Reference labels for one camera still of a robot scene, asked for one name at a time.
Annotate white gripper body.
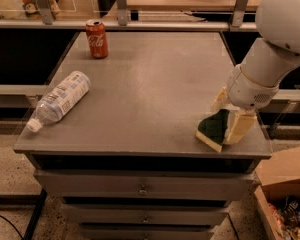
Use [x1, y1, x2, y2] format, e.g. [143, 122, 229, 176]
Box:
[226, 65, 279, 110]

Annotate red cola can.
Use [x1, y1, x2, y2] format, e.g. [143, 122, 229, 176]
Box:
[86, 19, 108, 59]

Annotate metal railing with posts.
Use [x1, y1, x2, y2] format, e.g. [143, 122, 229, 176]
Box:
[0, 0, 261, 32]

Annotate clear plastic water bottle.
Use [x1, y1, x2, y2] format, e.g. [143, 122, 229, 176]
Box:
[26, 71, 90, 132]

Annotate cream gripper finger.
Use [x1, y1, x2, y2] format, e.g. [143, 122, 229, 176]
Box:
[223, 110, 257, 145]
[211, 87, 230, 112]

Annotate grey drawer cabinet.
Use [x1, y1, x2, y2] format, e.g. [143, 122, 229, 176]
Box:
[15, 32, 270, 240]

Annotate black floor cable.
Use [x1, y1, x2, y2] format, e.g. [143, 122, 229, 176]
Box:
[0, 207, 25, 240]

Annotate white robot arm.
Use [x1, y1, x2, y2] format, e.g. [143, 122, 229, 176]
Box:
[212, 0, 300, 151]

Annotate cardboard box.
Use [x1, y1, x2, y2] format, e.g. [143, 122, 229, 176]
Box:
[254, 147, 300, 240]

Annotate green and yellow sponge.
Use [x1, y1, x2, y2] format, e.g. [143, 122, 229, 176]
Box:
[196, 109, 230, 153]

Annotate snack packets in box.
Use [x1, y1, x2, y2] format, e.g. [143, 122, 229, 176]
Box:
[268, 196, 300, 240]

